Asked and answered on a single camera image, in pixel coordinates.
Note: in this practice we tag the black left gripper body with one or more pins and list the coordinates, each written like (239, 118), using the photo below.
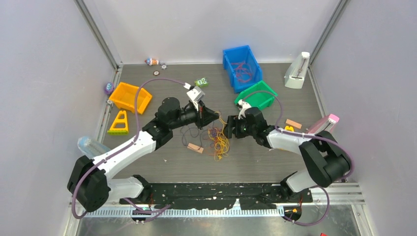
(187, 116)

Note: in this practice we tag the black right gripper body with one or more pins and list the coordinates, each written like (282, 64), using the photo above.
(243, 130)

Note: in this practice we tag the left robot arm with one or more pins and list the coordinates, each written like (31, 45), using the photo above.
(91, 182)

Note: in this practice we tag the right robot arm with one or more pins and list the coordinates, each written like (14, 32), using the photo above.
(325, 161)

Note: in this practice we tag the green plastic bin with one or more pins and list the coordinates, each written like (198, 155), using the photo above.
(259, 95)

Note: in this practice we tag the green monster toy block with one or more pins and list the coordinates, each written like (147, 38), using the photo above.
(202, 82)

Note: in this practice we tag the small wooden block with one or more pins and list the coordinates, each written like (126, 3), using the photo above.
(195, 148)

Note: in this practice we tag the yellow triangle block right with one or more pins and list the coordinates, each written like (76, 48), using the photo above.
(289, 128)

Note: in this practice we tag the yellow triangle block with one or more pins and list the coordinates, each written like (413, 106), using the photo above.
(289, 128)
(120, 124)

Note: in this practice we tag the orange plastic bin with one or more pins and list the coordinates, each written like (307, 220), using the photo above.
(124, 94)

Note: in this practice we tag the small clown figurine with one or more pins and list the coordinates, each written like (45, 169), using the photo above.
(151, 61)

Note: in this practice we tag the blue plastic bin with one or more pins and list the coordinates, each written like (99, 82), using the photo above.
(242, 68)

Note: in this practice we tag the yellow triangle block left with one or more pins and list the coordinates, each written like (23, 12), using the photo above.
(120, 124)

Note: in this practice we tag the white metronome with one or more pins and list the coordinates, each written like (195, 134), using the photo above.
(295, 75)

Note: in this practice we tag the purple round toy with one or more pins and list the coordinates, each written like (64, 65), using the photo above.
(109, 88)

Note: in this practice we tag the pink metronome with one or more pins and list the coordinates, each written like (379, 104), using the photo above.
(327, 123)

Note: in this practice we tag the clear plastic bottle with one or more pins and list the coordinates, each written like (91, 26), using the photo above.
(91, 147)

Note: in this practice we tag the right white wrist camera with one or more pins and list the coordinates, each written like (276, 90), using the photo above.
(243, 106)

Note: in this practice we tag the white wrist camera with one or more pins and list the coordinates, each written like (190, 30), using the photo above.
(195, 95)
(243, 106)

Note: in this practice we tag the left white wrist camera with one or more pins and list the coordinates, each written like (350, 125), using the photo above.
(195, 95)

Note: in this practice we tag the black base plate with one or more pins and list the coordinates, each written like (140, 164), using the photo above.
(218, 196)

